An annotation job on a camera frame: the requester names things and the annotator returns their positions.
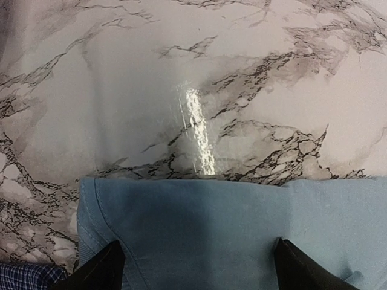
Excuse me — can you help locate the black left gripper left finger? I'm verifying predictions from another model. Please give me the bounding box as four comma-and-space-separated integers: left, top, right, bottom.
56, 240, 125, 290

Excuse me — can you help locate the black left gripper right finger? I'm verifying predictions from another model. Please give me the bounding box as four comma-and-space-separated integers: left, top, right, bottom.
273, 238, 357, 290

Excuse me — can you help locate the light blue garment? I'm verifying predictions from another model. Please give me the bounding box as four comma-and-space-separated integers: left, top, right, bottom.
77, 178, 386, 289

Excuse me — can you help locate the blue checked shirt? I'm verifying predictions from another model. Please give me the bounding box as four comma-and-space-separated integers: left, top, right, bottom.
1, 263, 68, 290

